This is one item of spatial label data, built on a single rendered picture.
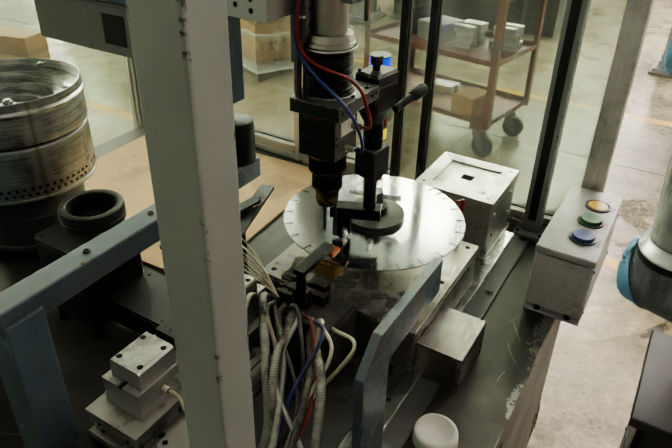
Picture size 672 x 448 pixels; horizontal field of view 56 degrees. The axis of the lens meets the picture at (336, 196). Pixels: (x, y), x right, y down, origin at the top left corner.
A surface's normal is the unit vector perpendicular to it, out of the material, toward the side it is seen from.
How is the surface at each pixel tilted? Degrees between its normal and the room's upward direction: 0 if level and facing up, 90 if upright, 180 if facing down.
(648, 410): 0
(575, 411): 0
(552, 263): 90
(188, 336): 90
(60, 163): 90
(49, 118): 90
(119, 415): 0
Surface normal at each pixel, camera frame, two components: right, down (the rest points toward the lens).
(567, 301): -0.52, 0.42
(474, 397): 0.02, -0.87
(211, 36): 0.85, 0.27
